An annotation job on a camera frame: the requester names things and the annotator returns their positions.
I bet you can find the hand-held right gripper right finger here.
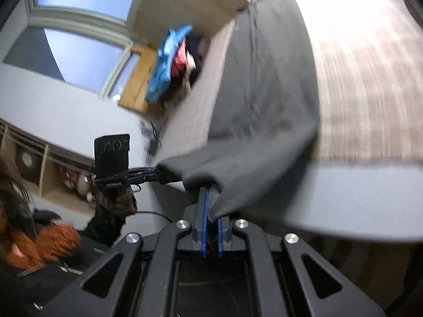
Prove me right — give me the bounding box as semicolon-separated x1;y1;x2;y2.
216;216;385;317

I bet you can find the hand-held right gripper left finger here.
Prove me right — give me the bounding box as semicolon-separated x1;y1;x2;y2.
40;188;211;317

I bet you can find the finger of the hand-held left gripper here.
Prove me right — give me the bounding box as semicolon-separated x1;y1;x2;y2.
132;172;166;184
127;167;157;177

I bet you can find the dark grey printed t-shirt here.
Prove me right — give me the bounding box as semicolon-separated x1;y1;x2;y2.
154;0;321;222

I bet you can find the person's left forearm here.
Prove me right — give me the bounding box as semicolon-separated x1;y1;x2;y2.
81;206;128;248

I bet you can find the stack of folded clothes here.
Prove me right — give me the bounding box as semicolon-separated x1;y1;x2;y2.
145;25;193;104

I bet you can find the person's left hand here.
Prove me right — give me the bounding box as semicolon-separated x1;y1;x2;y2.
96;187;137;218

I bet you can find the wooden shelf unit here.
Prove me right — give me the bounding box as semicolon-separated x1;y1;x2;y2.
0;119;96;218

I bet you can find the pine wood board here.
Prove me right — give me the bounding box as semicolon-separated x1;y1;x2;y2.
117;44;159;113

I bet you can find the orange fur collar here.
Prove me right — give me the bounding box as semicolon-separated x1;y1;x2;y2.
0;205;83;269

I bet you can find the beige garment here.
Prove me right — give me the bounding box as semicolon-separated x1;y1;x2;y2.
180;56;195;90

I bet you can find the pink garment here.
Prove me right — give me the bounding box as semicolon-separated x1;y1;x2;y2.
170;38;189;76

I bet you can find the navy garment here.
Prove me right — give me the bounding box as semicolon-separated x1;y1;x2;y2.
185;35;212;83

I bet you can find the person's black jacket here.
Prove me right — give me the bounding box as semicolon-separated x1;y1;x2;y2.
0;205;142;317

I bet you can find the light brown wooden panel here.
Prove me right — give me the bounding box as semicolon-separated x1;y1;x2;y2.
127;0;250;48

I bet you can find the plaid mat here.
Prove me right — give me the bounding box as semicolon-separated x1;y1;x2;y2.
165;0;423;172

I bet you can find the black cable bundle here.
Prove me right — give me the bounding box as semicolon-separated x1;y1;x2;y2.
140;119;162;156

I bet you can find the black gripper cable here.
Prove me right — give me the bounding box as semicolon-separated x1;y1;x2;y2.
135;209;174;223

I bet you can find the white window frame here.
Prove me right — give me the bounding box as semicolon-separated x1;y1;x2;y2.
0;5;141;101

